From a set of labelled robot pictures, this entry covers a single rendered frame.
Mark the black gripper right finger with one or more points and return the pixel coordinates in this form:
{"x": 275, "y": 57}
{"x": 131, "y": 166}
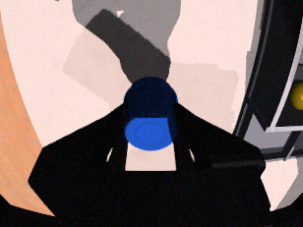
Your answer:
{"x": 211, "y": 146}

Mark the yellow ball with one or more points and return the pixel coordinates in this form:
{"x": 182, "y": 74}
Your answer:
{"x": 296, "y": 96}

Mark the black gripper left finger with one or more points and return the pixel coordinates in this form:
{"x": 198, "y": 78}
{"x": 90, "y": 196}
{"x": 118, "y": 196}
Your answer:
{"x": 90, "y": 145}

